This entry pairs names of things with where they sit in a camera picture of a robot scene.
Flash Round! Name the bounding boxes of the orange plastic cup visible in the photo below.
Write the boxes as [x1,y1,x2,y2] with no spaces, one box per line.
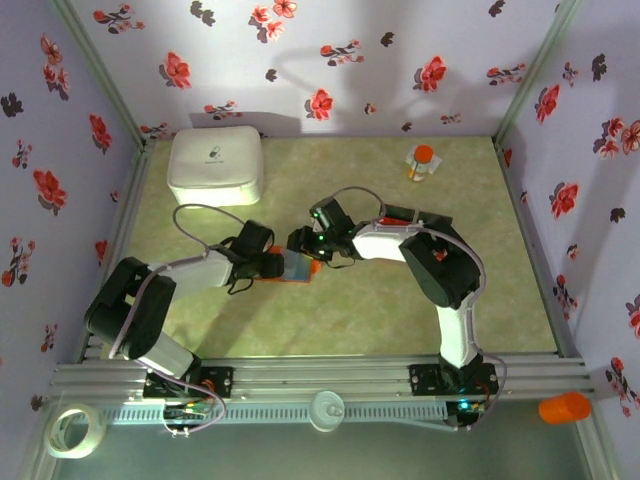
[538,391,592,426]

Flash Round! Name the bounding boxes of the clear round lid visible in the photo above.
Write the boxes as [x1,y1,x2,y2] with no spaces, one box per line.
[308,390,346,432]

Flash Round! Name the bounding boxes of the blue grey card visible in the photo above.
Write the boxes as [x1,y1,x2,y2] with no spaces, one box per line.
[283,249,314,284]

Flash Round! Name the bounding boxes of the white zip pouch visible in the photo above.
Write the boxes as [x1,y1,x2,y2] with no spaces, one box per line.
[166,124,265,210]

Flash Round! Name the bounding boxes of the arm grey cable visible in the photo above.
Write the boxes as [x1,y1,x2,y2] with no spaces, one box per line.
[329,186,510,432]
[107,203,247,437]

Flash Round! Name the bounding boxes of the aluminium frame rail wide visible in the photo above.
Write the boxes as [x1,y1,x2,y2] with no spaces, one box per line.
[48,353,596,401]

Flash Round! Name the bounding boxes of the slotted white cable duct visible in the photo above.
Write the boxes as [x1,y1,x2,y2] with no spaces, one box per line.
[102,402,449,426]

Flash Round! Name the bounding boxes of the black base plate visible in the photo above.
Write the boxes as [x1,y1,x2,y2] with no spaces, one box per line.
[143,365,235,400]
[408,363,500,396]

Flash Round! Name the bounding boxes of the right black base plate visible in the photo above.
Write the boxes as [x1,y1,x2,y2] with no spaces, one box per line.
[408,363,500,396]

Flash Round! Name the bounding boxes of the aluminium frame post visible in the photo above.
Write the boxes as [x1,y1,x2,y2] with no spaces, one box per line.
[492,0,586,144]
[49,0,151,149]

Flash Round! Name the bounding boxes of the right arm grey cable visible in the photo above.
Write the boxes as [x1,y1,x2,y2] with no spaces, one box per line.
[329,186,510,432]

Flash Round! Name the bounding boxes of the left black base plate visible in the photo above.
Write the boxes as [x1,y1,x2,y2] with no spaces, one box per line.
[143,365,235,400]

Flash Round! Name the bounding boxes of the pill bottle orange cap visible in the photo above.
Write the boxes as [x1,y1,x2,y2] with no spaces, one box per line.
[407,144,435,182]

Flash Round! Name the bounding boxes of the aluminium side rail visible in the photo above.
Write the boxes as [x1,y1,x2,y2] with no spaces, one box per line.
[74,139,157,362]
[493,137,586,359]

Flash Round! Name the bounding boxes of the clear tape roll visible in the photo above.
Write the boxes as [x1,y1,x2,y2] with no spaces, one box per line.
[43,402,108,460]

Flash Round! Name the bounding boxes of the left arm grey cable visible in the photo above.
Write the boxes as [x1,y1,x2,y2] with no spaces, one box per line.
[107,203,247,437]

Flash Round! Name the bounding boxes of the orange card holder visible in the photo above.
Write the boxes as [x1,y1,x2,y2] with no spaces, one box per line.
[259,243,321,286]

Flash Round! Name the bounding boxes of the green circuit board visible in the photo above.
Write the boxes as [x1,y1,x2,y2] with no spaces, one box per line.
[162,402,211,434]
[447,397,489,431]

